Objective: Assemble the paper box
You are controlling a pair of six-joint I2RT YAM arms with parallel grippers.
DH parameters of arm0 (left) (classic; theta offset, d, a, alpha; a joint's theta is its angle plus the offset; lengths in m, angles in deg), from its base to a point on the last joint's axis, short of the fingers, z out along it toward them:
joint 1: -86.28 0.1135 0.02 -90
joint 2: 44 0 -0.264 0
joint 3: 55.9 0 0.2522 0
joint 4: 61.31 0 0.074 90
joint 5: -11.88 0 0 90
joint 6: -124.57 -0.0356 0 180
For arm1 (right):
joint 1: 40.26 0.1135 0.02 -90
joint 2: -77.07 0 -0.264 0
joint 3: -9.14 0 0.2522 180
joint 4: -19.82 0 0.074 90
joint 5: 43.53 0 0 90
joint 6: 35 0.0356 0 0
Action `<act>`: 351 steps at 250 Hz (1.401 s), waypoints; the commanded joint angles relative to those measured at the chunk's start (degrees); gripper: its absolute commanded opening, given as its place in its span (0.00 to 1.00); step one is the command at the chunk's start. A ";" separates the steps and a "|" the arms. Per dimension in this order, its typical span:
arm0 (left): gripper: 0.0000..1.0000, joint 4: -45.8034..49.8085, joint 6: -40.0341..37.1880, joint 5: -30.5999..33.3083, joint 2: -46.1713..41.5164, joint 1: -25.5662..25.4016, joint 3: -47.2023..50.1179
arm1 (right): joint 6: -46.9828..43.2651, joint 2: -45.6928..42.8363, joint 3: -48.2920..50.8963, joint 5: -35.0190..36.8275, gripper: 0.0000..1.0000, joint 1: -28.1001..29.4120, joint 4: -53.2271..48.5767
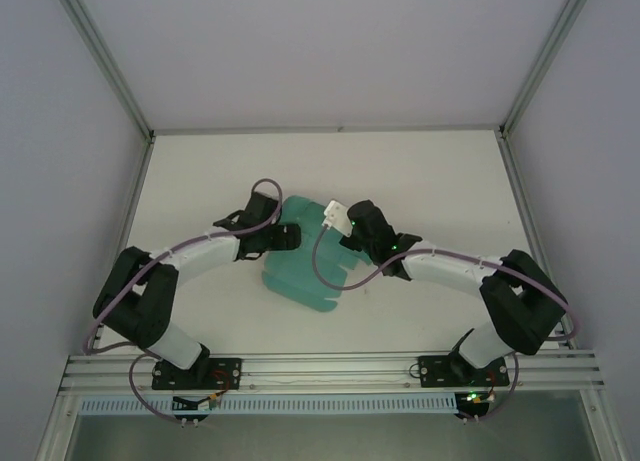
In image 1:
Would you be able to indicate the teal cloth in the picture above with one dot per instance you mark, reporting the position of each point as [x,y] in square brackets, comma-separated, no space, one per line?
[295,276]

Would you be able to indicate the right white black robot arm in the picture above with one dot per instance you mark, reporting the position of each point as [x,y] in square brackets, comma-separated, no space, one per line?
[450,266]

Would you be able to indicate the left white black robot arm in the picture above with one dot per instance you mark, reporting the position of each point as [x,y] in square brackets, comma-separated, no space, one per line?
[200,256]

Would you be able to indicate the aluminium frame cross bar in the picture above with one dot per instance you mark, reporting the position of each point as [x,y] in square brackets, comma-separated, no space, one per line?
[325,129]

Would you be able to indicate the wide aluminium mounting rail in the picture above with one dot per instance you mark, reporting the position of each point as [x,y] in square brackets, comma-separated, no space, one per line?
[325,368]

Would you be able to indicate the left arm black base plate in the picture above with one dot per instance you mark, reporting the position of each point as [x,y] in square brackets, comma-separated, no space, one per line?
[227,368]

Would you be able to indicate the aluminium table side rail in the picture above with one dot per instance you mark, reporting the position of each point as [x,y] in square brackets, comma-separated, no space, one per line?
[131,206]
[530,221]

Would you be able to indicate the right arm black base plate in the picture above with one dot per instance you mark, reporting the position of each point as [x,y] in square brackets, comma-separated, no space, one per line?
[432,371]

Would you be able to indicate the aluminium frame post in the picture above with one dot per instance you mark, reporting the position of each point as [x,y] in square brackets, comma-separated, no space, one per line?
[107,61]
[547,56]

